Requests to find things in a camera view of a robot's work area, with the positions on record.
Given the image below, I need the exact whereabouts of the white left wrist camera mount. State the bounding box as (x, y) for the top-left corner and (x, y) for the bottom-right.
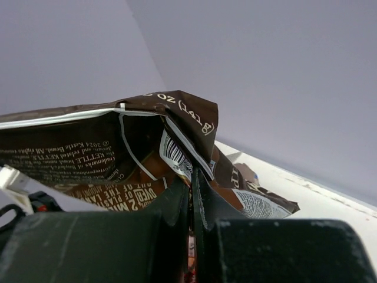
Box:
(1, 166), (34, 215)

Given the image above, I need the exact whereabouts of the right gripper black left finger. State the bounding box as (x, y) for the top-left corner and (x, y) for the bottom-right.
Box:
(1, 179), (189, 282)

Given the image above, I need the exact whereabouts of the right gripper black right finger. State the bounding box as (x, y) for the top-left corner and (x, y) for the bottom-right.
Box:
(192, 169), (376, 282)

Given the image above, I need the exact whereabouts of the brown Kettle chips bag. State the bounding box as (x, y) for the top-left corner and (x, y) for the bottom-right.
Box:
(1, 90), (299, 218)

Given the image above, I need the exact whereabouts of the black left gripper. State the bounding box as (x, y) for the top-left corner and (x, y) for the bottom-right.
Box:
(1, 191), (64, 236)

